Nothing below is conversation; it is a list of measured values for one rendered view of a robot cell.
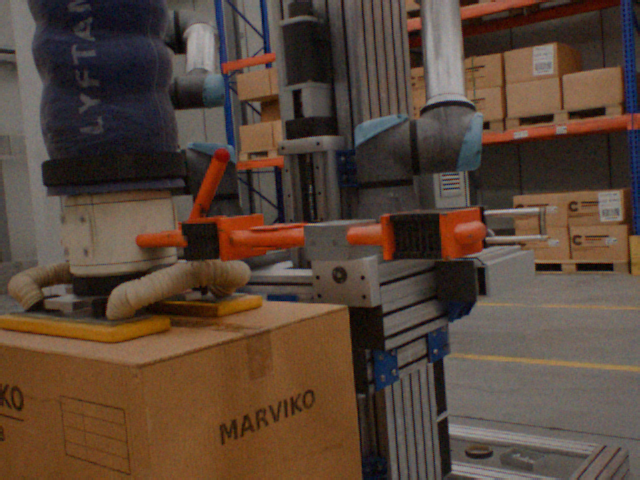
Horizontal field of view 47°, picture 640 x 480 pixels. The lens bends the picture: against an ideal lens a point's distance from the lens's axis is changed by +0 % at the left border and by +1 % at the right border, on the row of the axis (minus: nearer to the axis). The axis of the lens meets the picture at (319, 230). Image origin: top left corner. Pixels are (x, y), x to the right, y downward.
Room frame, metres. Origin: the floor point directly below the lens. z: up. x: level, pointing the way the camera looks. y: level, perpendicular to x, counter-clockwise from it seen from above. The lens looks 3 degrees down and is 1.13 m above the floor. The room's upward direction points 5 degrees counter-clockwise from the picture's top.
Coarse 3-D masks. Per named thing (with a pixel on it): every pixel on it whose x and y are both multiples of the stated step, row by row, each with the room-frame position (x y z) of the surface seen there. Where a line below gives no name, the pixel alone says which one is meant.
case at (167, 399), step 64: (192, 320) 1.14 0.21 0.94; (256, 320) 1.09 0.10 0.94; (320, 320) 1.12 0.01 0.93; (0, 384) 1.10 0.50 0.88; (64, 384) 0.98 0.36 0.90; (128, 384) 0.89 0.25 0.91; (192, 384) 0.92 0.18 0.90; (256, 384) 1.01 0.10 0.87; (320, 384) 1.11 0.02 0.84; (0, 448) 1.12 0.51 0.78; (64, 448) 0.99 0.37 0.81; (128, 448) 0.90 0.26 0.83; (192, 448) 0.92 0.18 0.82; (256, 448) 1.00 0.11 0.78; (320, 448) 1.10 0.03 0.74
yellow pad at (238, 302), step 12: (204, 288) 1.23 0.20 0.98; (192, 300) 1.20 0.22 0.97; (204, 300) 1.18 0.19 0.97; (216, 300) 1.17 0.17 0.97; (228, 300) 1.19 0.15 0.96; (240, 300) 1.18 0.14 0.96; (252, 300) 1.20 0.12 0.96; (168, 312) 1.23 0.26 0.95; (180, 312) 1.20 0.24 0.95; (192, 312) 1.18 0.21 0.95; (204, 312) 1.16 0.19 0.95; (216, 312) 1.14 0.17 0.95; (228, 312) 1.16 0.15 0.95
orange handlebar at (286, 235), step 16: (272, 224) 0.99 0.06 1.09; (288, 224) 0.97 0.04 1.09; (464, 224) 0.78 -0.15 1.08; (480, 224) 0.79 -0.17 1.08; (144, 240) 1.13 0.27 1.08; (160, 240) 1.10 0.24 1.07; (176, 240) 1.08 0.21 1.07; (240, 240) 0.99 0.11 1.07; (256, 240) 0.97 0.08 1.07; (272, 240) 0.95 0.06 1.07; (288, 240) 0.93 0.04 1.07; (352, 240) 0.86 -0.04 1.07; (368, 240) 0.85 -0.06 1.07; (464, 240) 0.78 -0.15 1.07; (480, 240) 0.79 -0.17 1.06
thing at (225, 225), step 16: (192, 224) 1.02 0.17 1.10; (208, 224) 1.00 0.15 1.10; (224, 224) 1.00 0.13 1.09; (240, 224) 1.02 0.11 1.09; (256, 224) 1.05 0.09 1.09; (192, 240) 1.04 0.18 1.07; (208, 240) 1.01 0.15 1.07; (224, 240) 1.00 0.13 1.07; (192, 256) 1.03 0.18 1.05; (208, 256) 1.00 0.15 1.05; (224, 256) 1.00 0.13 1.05; (240, 256) 1.02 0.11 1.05; (256, 256) 1.04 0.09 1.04
